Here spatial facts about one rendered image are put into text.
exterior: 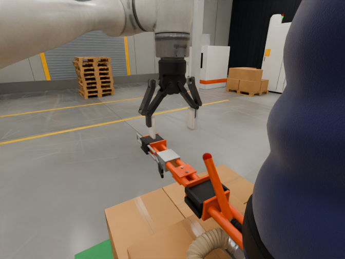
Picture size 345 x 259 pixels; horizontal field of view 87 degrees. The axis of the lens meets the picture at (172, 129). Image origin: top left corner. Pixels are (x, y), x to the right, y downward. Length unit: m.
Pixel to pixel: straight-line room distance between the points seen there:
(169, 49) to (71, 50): 8.85
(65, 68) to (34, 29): 9.02
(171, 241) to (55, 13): 0.55
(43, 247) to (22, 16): 1.88
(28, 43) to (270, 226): 0.32
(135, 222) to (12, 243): 1.25
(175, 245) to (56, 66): 8.95
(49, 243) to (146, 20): 1.84
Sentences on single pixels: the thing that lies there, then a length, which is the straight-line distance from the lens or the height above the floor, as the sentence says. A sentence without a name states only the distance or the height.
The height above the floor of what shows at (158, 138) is 1.10.
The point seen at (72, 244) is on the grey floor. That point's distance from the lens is 1.92.
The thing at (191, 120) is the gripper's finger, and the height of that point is 1.23.
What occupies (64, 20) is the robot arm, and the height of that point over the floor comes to 1.47.
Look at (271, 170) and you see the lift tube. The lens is 0.26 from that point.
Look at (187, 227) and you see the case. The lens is 0.62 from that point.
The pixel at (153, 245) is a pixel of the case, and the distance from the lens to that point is 0.59.
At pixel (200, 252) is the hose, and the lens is 0.49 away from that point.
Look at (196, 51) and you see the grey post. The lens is 3.41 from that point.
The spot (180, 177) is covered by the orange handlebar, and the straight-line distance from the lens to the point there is 0.56.
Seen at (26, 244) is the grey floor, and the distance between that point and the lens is 2.10.
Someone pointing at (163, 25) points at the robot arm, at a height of 1.49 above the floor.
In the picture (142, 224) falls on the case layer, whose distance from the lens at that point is 1.16.
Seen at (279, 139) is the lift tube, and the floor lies 1.35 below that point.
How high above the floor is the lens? 1.43
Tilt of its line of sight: 23 degrees down
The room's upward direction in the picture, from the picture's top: straight up
